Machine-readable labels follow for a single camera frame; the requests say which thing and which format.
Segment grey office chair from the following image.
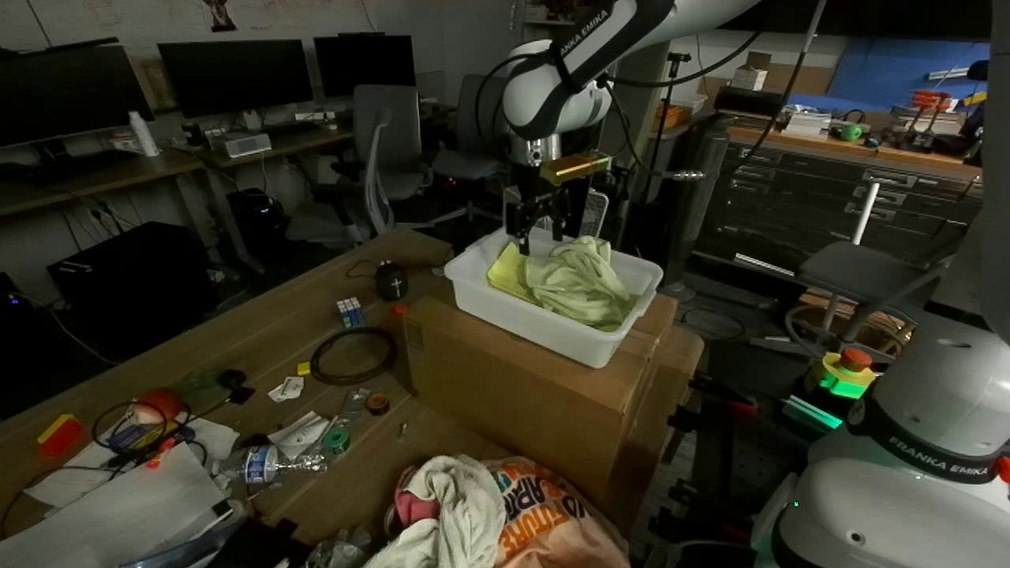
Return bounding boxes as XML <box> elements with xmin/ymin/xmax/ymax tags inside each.
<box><xmin>353</xmin><ymin>86</ymin><xmax>425</xmax><ymax>234</ymax></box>

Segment pink shirt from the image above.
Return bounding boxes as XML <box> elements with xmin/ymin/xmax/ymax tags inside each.
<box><xmin>396</xmin><ymin>490</ymin><xmax>440</xmax><ymax>526</ymax></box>

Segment long wooden desk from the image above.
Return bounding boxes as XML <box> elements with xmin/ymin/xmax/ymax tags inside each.
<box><xmin>0</xmin><ymin>130</ymin><xmax>349</xmax><ymax>276</ymax></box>

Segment white plastic storage bin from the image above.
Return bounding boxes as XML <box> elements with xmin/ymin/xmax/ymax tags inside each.
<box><xmin>446</xmin><ymin>226</ymin><xmax>662</xmax><ymax>368</ymax></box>

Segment black computer mouse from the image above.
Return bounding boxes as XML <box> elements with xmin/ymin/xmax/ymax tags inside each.
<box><xmin>375</xmin><ymin>259</ymin><xmax>407</xmax><ymax>304</ymax></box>

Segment emergency stop button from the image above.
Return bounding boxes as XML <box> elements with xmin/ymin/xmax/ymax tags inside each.
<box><xmin>817</xmin><ymin>346</ymin><xmax>877</xmax><ymax>402</ymax></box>

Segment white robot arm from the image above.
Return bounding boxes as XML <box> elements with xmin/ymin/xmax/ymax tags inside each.
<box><xmin>505</xmin><ymin>0</ymin><xmax>1010</xmax><ymax>568</ymax></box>

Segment peach orange printed shirt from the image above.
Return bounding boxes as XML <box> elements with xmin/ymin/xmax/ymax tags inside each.
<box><xmin>489</xmin><ymin>457</ymin><xmax>632</xmax><ymax>568</ymax></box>

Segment grey white towel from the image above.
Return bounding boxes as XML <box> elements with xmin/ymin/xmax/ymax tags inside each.
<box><xmin>366</xmin><ymin>455</ymin><xmax>505</xmax><ymax>568</ymax></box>

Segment rubiks cube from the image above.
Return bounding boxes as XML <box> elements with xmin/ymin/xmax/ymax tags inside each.
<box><xmin>338</xmin><ymin>297</ymin><xmax>366</xmax><ymax>329</ymax></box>

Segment middle black monitor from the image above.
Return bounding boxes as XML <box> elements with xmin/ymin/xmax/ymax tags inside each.
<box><xmin>157</xmin><ymin>40</ymin><xmax>313</xmax><ymax>116</ymax></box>

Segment cardboard box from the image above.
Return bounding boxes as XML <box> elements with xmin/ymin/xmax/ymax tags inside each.
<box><xmin>404</xmin><ymin>297</ymin><xmax>704</xmax><ymax>530</ymax></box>

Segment light green cloth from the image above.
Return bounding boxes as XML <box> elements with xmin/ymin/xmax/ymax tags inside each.
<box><xmin>486</xmin><ymin>236</ymin><xmax>636</xmax><ymax>329</ymax></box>

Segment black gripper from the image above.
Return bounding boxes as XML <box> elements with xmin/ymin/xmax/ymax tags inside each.
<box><xmin>501</xmin><ymin>184</ymin><xmax>586</xmax><ymax>253</ymax></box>

